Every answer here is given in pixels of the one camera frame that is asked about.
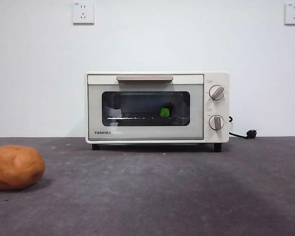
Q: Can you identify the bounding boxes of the beige oven knob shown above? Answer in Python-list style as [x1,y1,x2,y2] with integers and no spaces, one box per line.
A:
[208,115,225,131]
[208,85,225,101]

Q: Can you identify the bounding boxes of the glass oven door beige handle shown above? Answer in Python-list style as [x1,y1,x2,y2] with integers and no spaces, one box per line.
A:
[87,74,204,141]

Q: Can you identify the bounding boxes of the purple eggplant green stem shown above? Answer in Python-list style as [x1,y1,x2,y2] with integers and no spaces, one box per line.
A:
[159,102,175,118]

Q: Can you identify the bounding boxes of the metal wire oven rack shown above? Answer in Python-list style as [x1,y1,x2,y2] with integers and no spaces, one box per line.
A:
[107,115,187,121]

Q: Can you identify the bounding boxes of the black power cable with plug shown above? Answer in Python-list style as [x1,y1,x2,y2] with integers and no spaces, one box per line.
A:
[227,115,258,140]

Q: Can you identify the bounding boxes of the white toaster oven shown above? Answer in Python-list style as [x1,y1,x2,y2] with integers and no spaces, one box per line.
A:
[85,71,230,153]

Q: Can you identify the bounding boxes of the brown potato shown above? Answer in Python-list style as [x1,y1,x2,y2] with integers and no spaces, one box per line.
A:
[0,145,46,190]

